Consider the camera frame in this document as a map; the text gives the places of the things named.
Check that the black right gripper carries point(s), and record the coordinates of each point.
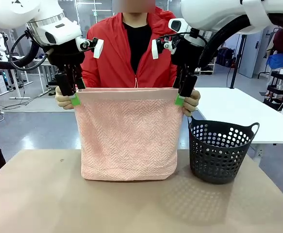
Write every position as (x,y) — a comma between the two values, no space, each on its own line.
(185,54)

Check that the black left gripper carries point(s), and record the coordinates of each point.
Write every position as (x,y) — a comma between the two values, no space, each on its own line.
(66,54)

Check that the pink herringbone towel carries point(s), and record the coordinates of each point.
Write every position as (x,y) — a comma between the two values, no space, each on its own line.
(129,136)

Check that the dark perforated plastic basket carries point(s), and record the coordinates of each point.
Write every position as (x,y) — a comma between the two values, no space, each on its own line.
(216,165)

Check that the red-sleeved left forearm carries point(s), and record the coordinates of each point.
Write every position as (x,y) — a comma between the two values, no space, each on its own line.
(168,77)

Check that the red-sleeved right forearm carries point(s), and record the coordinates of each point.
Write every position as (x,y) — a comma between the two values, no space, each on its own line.
(90,75)

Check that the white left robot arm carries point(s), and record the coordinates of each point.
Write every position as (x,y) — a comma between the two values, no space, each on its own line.
(22,9)

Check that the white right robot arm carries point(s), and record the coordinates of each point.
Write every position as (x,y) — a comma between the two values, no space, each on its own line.
(216,12)

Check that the person's left hand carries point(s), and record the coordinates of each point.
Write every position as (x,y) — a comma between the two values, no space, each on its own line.
(192,103)

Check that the person's right hand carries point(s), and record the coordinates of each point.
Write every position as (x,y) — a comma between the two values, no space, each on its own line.
(62,102)

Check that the wooden shoe rack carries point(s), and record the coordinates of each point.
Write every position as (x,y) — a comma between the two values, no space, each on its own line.
(210,69)

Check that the black bag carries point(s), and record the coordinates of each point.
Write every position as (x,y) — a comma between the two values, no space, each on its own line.
(225,58)

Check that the person in red jacket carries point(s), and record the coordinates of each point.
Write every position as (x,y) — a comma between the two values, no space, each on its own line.
(112,48)

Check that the white desk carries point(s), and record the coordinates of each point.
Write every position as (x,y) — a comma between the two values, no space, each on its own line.
(15,83)

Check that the black tripod stand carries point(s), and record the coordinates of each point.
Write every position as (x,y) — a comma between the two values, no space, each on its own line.
(237,63)

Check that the large white table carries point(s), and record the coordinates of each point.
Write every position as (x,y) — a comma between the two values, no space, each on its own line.
(240,104)

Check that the grey door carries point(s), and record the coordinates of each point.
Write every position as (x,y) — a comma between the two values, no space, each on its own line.
(253,60)

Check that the black trolley cart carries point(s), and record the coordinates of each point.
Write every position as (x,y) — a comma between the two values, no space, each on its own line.
(276,89)

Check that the blue bag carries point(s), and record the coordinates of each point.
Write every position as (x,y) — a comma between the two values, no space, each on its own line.
(277,60)

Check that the maroon hanging garment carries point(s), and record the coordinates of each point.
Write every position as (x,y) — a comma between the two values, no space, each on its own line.
(280,41)

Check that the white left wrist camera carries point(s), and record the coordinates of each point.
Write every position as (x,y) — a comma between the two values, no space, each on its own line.
(98,48)

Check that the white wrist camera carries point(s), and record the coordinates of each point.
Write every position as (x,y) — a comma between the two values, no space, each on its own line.
(155,49)
(98,48)

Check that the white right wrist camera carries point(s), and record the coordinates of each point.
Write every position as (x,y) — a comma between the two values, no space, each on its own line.
(155,49)

